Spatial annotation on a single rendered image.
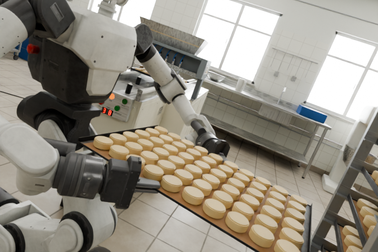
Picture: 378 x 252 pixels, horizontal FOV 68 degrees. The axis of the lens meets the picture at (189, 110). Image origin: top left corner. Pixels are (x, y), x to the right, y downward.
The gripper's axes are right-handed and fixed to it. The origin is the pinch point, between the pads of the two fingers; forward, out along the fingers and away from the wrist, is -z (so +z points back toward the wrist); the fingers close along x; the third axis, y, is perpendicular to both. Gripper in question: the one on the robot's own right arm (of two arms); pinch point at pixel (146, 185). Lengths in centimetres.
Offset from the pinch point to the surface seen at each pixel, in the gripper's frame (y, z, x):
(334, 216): -2, -60, 0
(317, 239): -1, -59, -9
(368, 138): -1, -59, 26
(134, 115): 97, -14, -11
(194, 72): 158, -63, 19
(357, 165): -1, -60, 17
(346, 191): -1, -60, 9
